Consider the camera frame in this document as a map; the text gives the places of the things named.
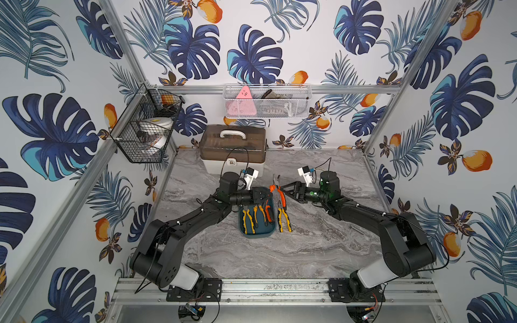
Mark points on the white bowl in basket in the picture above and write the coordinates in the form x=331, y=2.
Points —
x=153, y=133

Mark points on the white mesh wall basket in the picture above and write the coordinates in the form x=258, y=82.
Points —
x=273, y=100

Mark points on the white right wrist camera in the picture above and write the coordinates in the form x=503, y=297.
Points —
x=307, y=174

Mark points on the orange black cutting pliers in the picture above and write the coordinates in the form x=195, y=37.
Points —
x=264, y=210

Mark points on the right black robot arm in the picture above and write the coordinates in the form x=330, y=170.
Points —
x=405, y=245

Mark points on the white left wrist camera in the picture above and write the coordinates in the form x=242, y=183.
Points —
x=250, y=175

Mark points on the orange long nose pliers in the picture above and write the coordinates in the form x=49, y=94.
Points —
x=277, y=192

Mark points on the small yellow black pliers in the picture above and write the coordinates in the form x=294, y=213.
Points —
x=248, y=221

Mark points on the white brown toolbox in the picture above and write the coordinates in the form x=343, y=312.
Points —
x=225, y=148

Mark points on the black wire basket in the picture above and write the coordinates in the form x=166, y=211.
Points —
x=146, y=103

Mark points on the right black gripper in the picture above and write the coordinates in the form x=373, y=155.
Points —
x=299, y=188

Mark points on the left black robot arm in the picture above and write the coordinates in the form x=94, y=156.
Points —
x=158, y=256

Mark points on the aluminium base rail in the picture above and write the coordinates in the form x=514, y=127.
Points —
x=291, y=292

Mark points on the pink triangle card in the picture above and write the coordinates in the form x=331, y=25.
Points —
x=243, y=105

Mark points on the teal plastic storage tray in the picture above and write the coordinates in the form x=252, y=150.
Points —
x=261, y=230

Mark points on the yellow black combination pliers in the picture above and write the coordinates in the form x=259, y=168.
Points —
x=283, y=220

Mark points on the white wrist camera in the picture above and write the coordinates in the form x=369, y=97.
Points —
x=307, y=174
x=250, y=175

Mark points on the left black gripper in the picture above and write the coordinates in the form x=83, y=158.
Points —
x=260, y=195

